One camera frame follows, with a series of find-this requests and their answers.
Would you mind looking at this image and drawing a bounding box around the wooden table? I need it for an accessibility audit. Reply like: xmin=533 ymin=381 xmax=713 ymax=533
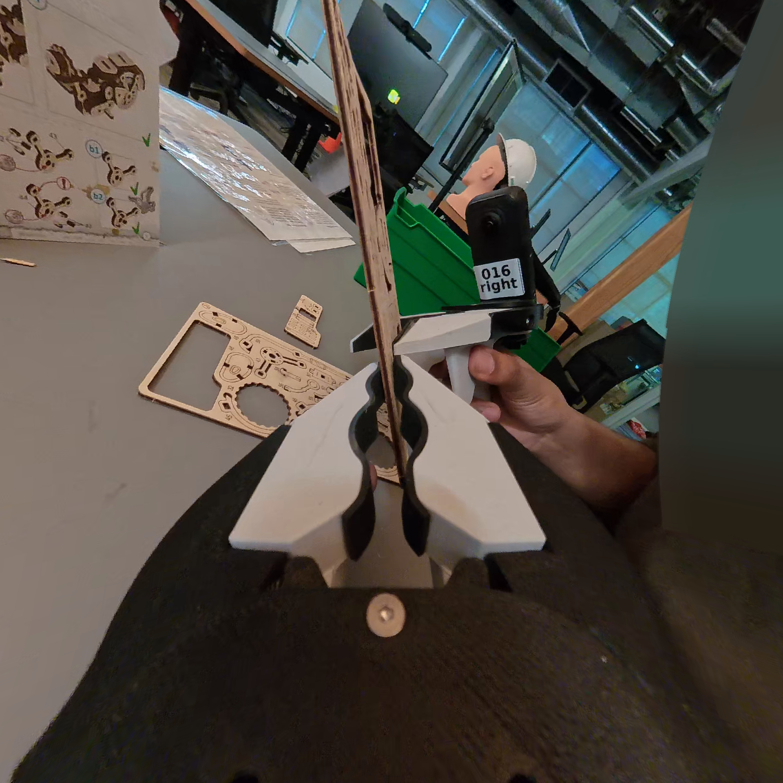
xmin=184 ymin=0 xmax=340 ymax=123

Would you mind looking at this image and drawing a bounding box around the wooden sheet with gear holes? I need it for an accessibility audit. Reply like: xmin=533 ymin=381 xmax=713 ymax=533
xmin=139 ymin=301 xmax=405 ymax=484

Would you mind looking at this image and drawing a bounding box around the white hard hat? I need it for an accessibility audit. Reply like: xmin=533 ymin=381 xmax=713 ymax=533
xmin=493 ymin=133 xmax=538 ymax=187

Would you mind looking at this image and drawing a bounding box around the grey desk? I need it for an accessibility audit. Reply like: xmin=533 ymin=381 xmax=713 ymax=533
xmin=0 ymin=86 xmax=405 ymax=778

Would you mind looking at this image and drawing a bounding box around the glass board on stand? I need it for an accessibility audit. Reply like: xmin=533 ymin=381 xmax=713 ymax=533
xmin=440 ymin=40 xmax=527 ymax=184

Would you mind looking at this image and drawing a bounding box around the small wooden parts sheet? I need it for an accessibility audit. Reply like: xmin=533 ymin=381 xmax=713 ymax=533
xmin=284 ymin=295 xmax=324 ymax=349

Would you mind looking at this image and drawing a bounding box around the wooden puzzle sheet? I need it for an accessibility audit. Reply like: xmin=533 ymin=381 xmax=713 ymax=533
xmin=321 ymin=0 xmax=411 ymax=485

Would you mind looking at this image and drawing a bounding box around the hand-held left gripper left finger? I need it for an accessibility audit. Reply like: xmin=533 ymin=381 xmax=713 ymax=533
xmin=229 ymin=361 xmax=387 ymax=588

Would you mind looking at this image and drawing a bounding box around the mannequin head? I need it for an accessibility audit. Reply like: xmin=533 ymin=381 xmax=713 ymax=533
xmin=440 ymin=148 xmax=511 ymax=230

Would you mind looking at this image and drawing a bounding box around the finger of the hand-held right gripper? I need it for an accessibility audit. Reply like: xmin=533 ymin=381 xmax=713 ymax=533
xmin=350 ymin=317 xmax=387 ymax=354
xmin=393 ymin=304 xmax=513 ymax=356

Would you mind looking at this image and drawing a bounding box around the laminated paper sheet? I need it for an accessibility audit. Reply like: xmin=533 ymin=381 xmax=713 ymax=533
xmin=159 ymin=86 xmax=357 ymax=253

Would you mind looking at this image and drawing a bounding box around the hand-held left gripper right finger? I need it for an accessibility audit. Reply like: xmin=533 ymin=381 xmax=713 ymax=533
xmin=394 ymin=356 xmax=546 ymax=588

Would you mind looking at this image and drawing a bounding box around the person's right hand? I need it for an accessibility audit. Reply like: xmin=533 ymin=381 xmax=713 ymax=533
xmin=428 ymin=347 xmax=581 ymax=446

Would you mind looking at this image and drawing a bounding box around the green plastic bin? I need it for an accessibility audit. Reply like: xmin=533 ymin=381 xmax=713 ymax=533
xmin=354 ymin=186 xmax=562 ymax=373

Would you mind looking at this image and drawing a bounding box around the black office chair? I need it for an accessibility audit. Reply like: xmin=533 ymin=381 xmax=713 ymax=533
xmin=563 ymin=318 xmax=664 ymax=411

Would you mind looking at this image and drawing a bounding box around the dark monitor screen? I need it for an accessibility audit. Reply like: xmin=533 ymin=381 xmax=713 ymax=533
xmin=345 ymin=0 xmax=450 ymax=114

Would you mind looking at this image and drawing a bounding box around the folded instruction booklet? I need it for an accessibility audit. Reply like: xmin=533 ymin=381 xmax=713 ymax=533
xmin=0 ymin=0 xmax=161 ymax=247

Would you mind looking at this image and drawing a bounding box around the person's right forearm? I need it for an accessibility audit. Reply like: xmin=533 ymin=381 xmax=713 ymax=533
xmin=538 ymin=416 xmax=660 ymax=521

